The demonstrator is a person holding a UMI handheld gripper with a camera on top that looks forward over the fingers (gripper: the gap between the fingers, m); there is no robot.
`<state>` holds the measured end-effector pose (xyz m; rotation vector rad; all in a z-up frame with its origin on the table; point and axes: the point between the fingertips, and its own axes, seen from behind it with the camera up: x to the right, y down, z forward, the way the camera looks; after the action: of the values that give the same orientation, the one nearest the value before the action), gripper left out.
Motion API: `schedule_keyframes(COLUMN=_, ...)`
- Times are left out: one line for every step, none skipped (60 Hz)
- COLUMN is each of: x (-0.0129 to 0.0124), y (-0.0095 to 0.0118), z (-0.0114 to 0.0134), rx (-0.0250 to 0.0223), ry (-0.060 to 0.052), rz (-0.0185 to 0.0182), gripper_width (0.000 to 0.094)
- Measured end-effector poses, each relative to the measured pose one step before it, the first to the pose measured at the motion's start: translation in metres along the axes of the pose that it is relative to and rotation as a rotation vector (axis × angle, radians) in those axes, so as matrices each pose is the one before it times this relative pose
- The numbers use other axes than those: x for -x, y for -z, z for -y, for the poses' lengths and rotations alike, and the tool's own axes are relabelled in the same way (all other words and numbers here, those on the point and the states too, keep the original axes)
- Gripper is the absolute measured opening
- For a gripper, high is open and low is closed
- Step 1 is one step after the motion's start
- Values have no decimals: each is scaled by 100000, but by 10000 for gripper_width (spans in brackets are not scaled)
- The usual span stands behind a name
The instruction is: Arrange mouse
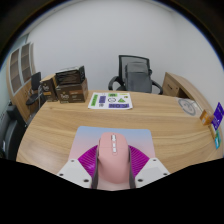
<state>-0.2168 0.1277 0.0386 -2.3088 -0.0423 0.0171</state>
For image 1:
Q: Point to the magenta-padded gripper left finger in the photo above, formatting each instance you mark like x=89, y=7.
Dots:
x=75, y=171

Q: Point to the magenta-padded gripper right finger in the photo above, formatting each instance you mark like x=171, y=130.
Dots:
x=151, y=170

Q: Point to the pink computer mouse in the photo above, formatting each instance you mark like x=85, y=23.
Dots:
x=113, y=163

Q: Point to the pink and blue mouse pad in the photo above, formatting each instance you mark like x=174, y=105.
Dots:
x=86, y=136

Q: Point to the large black office chair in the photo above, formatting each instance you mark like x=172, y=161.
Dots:
x=11, y=133

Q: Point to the orange box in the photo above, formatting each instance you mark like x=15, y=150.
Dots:
x=206, y=117

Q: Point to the large brown cardboard box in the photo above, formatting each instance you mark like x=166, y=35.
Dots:
x=71, y=94

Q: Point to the white sticker sheet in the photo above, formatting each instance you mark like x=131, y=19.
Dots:
x=110, y=100

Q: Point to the small brown cardboard box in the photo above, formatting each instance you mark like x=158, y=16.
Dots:
x=48, y=90

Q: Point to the purple box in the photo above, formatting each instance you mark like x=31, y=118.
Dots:
x=218, y=116

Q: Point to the wooden side desk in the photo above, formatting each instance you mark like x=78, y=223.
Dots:
x=173, y=85

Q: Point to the wooden shelf unit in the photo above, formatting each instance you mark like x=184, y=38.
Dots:
x=20, y=96

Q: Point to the grey backpack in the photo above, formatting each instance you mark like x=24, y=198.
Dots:
x=137, y=78

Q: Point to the black box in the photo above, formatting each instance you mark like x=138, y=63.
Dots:
x=69, y=75

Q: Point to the small black office chair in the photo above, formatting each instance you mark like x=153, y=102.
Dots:
x=35, y=83

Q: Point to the black mesh office chair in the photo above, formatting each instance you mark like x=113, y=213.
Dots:
x=122, y=68

